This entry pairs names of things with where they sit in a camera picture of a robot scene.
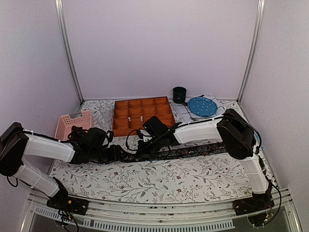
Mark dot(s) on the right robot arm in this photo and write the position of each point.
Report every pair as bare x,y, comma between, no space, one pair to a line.
236,134

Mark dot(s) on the white grid placemat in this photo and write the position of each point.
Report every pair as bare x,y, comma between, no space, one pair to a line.
182,112

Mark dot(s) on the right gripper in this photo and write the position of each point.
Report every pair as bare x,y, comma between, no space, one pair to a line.
141,147

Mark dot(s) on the pink plastic basket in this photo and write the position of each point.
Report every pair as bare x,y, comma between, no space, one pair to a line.
80,119

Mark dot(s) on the clear plastic cup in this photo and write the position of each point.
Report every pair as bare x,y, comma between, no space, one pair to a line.
105,118

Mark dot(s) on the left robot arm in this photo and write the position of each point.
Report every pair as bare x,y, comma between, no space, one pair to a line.
16,143

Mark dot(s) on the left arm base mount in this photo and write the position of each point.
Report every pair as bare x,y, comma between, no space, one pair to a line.
71,204

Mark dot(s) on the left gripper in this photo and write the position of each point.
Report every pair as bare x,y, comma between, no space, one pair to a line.
115,156

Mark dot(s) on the blue dotted plate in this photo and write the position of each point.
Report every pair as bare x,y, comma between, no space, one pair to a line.
202,106

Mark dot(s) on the dark floral tie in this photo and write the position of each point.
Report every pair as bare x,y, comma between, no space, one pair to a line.
181,153

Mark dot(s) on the dark green mug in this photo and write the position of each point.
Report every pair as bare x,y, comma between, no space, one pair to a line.
179,95

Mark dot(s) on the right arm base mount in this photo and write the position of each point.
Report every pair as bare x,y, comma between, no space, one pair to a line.
252,205

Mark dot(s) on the orange wooden compartment tray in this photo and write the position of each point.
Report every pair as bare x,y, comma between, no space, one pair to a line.
131,114

